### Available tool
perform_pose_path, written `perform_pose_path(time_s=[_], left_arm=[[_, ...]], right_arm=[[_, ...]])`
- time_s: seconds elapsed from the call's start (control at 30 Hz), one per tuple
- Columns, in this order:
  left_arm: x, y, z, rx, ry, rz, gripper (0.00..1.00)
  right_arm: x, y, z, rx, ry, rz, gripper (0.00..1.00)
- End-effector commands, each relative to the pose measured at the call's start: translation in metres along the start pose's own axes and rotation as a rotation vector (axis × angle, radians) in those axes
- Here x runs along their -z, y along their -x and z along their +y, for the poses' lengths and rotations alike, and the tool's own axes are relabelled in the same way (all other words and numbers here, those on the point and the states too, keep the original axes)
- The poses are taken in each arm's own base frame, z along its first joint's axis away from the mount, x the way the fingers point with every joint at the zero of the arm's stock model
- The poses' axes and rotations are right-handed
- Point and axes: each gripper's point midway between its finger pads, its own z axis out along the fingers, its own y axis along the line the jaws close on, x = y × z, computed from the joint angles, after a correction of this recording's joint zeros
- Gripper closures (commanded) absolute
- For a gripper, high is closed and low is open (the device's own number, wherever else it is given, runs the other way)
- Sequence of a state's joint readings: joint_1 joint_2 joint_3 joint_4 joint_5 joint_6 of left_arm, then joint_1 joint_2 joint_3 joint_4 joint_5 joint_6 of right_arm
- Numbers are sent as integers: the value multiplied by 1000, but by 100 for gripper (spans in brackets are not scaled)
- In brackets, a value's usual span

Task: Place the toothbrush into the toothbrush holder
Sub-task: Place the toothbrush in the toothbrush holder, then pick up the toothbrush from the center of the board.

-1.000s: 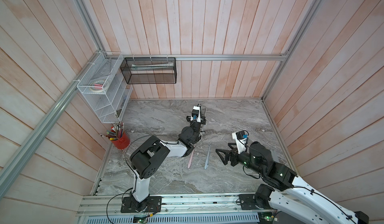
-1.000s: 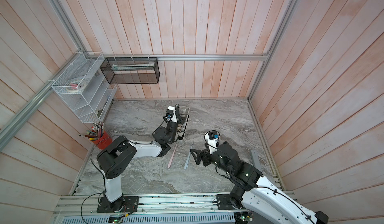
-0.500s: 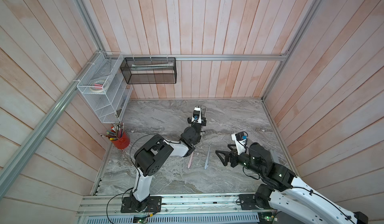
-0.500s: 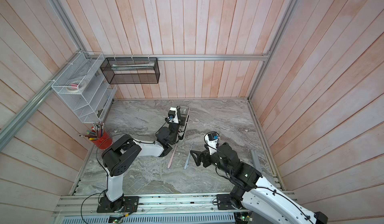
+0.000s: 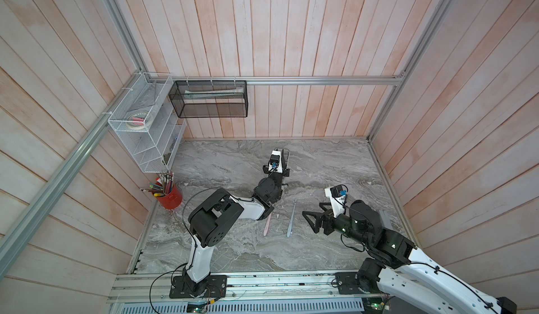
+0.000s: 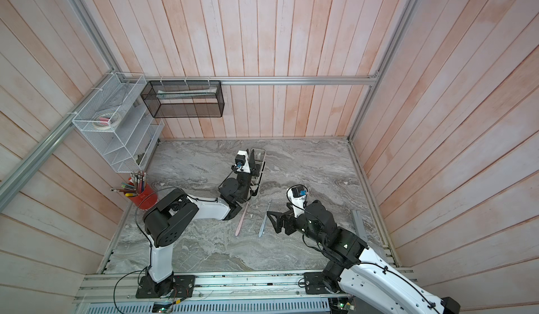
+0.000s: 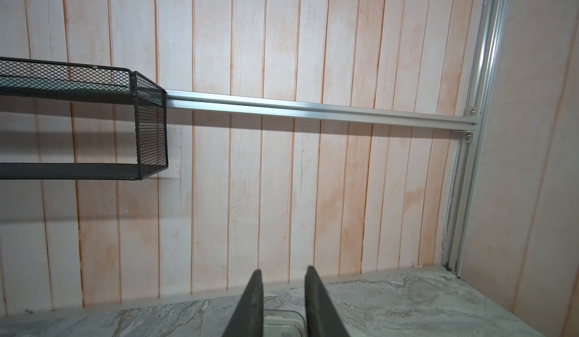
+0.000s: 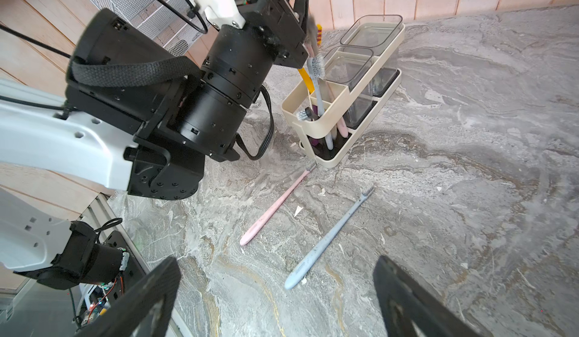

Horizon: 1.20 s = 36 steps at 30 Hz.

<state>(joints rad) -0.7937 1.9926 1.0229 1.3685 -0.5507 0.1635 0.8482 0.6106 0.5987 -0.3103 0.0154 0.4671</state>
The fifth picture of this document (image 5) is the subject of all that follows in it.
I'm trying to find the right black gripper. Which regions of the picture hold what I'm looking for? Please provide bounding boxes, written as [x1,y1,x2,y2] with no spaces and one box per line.
[303,202,371,249]

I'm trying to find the pink toothbrush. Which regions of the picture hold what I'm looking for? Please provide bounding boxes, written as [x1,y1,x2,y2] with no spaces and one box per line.
[262,214,272,237]

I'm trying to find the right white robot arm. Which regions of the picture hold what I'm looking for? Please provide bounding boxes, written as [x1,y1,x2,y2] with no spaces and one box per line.
[302,200,517,313]

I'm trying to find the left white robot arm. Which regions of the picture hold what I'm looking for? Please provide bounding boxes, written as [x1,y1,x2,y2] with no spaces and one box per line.
[169,170,289,301]

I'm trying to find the red pen cup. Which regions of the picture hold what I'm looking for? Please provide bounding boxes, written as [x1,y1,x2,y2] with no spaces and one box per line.
[154,183,183,210]

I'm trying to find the pens in red cup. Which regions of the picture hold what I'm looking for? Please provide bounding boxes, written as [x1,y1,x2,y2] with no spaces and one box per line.
[140,171,174,197]

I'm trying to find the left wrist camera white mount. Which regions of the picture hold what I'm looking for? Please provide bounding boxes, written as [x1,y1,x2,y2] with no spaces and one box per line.
[268,148,284,174]

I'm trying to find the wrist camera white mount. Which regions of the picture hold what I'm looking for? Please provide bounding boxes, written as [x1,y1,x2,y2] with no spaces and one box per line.
[268,148,284,174]
[324,184,348,218]

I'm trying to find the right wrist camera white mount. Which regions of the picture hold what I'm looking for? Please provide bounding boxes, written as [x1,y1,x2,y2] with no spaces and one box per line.
[324,184,348,218]

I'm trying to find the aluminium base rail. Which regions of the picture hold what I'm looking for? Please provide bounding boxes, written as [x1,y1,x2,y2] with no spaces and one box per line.
[107,269,456,314]

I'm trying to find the black wire mesh basket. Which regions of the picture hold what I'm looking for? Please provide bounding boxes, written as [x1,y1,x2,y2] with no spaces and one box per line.
[168,80,248,119]

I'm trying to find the white wire mesh shelf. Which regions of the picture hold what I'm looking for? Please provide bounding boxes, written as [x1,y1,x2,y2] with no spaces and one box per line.
[108,72,187,174]

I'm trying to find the horizontal aluminium wall rail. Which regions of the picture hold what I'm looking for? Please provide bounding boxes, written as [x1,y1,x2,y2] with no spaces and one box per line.
[171,75,404,86]

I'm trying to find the left aluminium wall rail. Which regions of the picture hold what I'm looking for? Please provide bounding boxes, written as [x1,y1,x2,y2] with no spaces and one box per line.
[1,72,141,278]

